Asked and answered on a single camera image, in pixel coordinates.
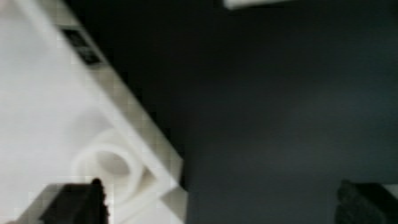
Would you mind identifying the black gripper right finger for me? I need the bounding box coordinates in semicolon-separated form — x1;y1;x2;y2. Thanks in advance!
334;180;398;224

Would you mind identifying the white square table top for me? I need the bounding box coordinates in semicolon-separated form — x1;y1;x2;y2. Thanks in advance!
0;0;189;224

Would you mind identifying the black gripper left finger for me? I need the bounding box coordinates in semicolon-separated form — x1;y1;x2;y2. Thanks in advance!
39;179;109;224

